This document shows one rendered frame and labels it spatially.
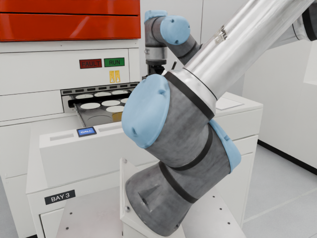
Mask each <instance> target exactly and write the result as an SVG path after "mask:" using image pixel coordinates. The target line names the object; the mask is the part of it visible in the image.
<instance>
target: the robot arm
mask: <svg viewBox="0 0 317 238"><path fill-rule="evenodd" d="M144 28H145V51H144V53H145V58H146V64H147V66H148V74H147V75H146V76H142V81H141V82H140V83H139V84H138V85H137V86H136V87H135V89H134V90H133V91H132V93H131V94H130V96H129V98H128V100H127V102H126V104H125V106H124V110H123V113H122V120H121V123H122V129H123V131H124V133H125V134H126V135H127V136H128V137H129V138H130V139H132V140H133V141H134V142H135V143H136V144H137V146H138V147H140V148H142V149H145V150H146V151H148V152H149V153H150V154H152V155H153V156H155V157H156V158H157V159H159V160H160V161H159V162H158V163H156V164H155V165H152V166H150V167H148V168H146V169H143V170H141V171H139V172H137V173H135V174H133V175H132V176H131V177H130V178H129V179H128V180H127V182H126V184H125V191H126V195H127V198H128V200H129V202H130V204H131V206H132V208H133V210H134V211H135V213H136V214H137V215H138V217H139V218H140V219H141V221H142V222H143V223H144V224H145V225H146V226H147V227H148V228H150V229H151V230H152V231H154V232H155V233H157V234H159V235H161V236H164V237H168V236H170V235H171V234H173V233H174V232H175V231H176V230H177V229H178V228H179V226H180V224H181V222H182V221H183V219H184V218H185V216H186V214H187V213H188V211H189V209H190V207H191V206H192V205H193V204H194V203H195V202H196V201H198V200H199V199H200V198H201V197H202V196H203V195H205V194H206V193H207V192H208V191H209V190H210V189H211V188H212V187H214V186H215V185H216V184H217V183H218V182H219V181H221V180H222V179H223V178H224V177H225V176H227V175H228V174H231V173H232V172H233V169H234V168H235V167H237V166H238V165H239V164H240V162H241V159H242V157H241V154H240V152H239V150H238V148H237V147H236V145H235V144H234V143H233V141H232V140H231V138H230V137H229V136H228V135H227V133H226V132H225V131H224V130H223V129H222V128H221V127H220V126H219V124H218V123H217V122H216V121H215V120H214V119H213V117H214V116H215V115H216V102H217V101H218V100H219V99H220V97H221V96H222V95H223V94H224V93H225V92H226V91H227V90H228V89H229V88H230V87H231V86H232V85H233V84H234V83H235V82H236V81H237V80H238V79H239V78H240V77H241V76H242V75H243V74H244V73H245V72H246V71H247V70H248V69H249V68H250V67H251V66H252V65H253V64H254V63H255V61H256V60H257V59H258V58H259V57H260V56H261V55H262V54H263V53H264V52H265V51H266V50H270V49H272V48H276V47H279V46H282V45H286V44H289V43H292V42H296V41H299V40H302V39H305V40H307V41H309V42H311V41H315V40H317V0H246V1H245V2H244V3H243V4H242V5H241V6H240V7H239V8H238V9H237V10H236V11H235V12H234V13H233V15H232V16H231V17H230V18H229V19H228V20H227V21H226V22H225V23H224V24H223V25H222V26H221V27H220V28H219V29H218V30H217V32H216V33H215V34H214V35H213V36H212V37H211V38H210V39H209V40H208V41H207V42H205V43H203V44H200V45H198V43H197V42H196V41H195V39H194V38H193V37H192V35H191V34H190V31H191V29H190V24H189V22H188V21H187V19H186V18H184V17H182V16H177V15H169V16H167V11H165V10H147V11H146V12H145V21H144ZM167 48H169V49H170V50H171V51H172V53H173V54H174V55H175V56H176V57H177V58H178V59H179V60H180V62H181V63H182V64H183V65H184V67H183V68H182V69H175V70H169V71H168V72H167V71H166V70H165V68H164V67H163V66H162V65H165V64H167V60H166V59H167Z"/></svg>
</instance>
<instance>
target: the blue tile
mask: <svg viewBox="0 0 317 238"><path fill-rule="evenodd" d="M78 132H79V135H84V134H89V133H94V131H93V129H92V128H88V129H82V130H79V131H78Z"/></svg>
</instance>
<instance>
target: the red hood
mask: <svg viewBox="0 0 317 238"><path fill-rule="evenodd" d="M105 39H141V11H140V0H0V42H10V41H58V40H105Z"/></svg>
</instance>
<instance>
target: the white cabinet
mask: <svg viewBox="0 0 317 238"><path fill-rule="evenodd" d="M232 141H233V143H234V144H235V145H236V147H237V148H238V150H239V152H240V154H241V157H242V159H241V162H240V164H239V165H238V166H237V167H235V168H234V169H233V172H232V173H231V174H228V175H227V176H225V177H224V178H223V179H222V180H221V181H219V182H218V183H217V184H216V185H215V187H216V189H217V191H218V192H219V194H220V195H221V197H222V199H223V201H224V202H225V204H226V205H227V207H228V209H229V210H230V212H231V214H232V215H233V217H234V218H235V220H236V222H237V223H238V225H239V226H240V228H241V230H242V225H243V220H244V215H245V209H246V203H247V198H248V192H249V187H250V180H251V174H252V169H253V163H254V158H255V152H256V147H257V141H258V135H257V134H254V135H251V136H246V137H242V138H238V139H235V140H232ZM159 161H160V160H159ZM159 161H155V162H151V163H147V164H143V165H140V166H136V167H137V168H138V169H139V170H143V169H146V168H148V167H150V166H152V165H155V164H156V163H158V162H159ZM117 186H120V171H116V172H112V173H109V174H105V175H101V176H97V177H93V178H89V179H85V180H81V181H77V182H74V183H70V184H66V185H62V186H58V187H54V188H50V189H46V190H42V191H39V192H35V193H31V194H27V198H28V202H29V205H30V209H31V213H32V217H33V221H34V225H35V229H36V233H37V237H38V238H56V235H57V232H58V228H59V225H60V221H61V218H62V214H63V211H64V208H65V205H66V201H67V200H68V199H72V198H75V197H79V196H83V195H87V194H91V193H95V192H98V191H102V190H105V189H109V188H113V187H117Z"/></svg>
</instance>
